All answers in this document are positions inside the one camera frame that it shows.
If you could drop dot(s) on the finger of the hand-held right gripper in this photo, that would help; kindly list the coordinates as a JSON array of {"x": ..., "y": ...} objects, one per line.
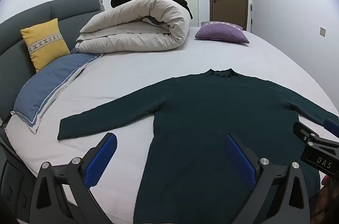
[
  {"x": 303, "y": 131},
  {"x": 332, "y": 127}
]

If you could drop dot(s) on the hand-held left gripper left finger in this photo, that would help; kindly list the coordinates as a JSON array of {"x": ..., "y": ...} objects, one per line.
[{"x": 102, "y": 160}]

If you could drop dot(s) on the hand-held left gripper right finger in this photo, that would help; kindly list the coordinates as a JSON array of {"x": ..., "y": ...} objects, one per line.
[{"x": 238, "y": 160}]

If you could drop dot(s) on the dark green sweater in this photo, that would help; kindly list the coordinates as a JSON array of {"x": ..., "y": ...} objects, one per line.
[{"x": 190, "y": 112}]

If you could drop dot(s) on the person's right hand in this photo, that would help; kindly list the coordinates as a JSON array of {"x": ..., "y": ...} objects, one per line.
[{"x": 328, "y": 194}]

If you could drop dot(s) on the blue pillow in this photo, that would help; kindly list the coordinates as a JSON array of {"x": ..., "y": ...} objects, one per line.
[{"x": 45, "y": 86}]

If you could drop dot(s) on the purple cushion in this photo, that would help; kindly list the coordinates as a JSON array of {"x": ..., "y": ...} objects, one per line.
[{"x": 221, "y": 33}]

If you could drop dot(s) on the yellow patterned pillow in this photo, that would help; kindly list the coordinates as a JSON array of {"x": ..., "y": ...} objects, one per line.
[{"x": 45, "y": 43}]

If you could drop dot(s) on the folded beige duvet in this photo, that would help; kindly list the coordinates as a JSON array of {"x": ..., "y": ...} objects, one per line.
[{"x": 132, "y": 25}]

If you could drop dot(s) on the grey upholstered headboard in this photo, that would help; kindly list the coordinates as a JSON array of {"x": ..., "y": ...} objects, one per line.
[{"x": 16, "y": 28}]

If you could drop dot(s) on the wall socket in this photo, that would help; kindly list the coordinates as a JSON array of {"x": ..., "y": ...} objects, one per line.
[{"x": 322, "y": 31}]

